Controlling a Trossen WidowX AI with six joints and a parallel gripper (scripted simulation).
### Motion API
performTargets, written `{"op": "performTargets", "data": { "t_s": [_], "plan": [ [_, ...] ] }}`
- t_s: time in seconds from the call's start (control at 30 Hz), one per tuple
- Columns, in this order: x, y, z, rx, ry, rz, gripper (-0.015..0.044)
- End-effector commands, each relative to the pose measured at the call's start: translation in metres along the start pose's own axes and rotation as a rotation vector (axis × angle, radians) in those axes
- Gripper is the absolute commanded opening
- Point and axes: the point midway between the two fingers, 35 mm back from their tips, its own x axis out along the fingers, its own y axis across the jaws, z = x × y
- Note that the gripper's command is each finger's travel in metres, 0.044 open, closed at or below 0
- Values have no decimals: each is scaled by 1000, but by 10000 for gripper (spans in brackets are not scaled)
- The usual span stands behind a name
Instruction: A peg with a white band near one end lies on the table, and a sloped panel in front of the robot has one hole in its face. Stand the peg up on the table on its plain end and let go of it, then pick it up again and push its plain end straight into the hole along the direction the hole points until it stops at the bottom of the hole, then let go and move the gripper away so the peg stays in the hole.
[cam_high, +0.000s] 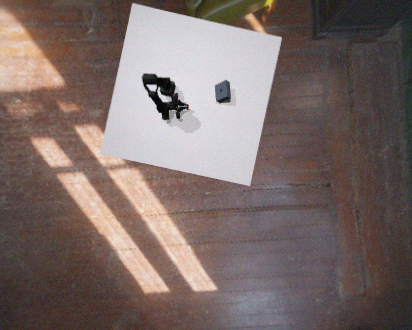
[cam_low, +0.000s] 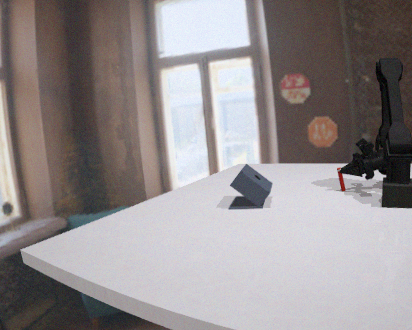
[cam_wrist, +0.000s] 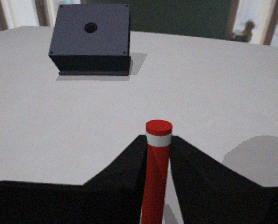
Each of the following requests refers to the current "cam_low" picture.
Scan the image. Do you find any dark red peg with grey band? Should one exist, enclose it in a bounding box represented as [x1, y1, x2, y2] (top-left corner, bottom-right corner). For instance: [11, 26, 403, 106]
[337, 168, 346, 191]

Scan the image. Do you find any dark grey sloped panel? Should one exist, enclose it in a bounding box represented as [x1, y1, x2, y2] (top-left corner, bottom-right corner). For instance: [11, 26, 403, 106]
[229, 164, 273, 210]

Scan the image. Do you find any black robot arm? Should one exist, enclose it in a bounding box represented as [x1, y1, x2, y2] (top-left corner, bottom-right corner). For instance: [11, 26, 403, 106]
[356, 58, 412, 184]

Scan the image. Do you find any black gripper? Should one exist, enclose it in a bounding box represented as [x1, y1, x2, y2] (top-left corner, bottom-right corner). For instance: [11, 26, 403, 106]
[339, 152, 384, 179]

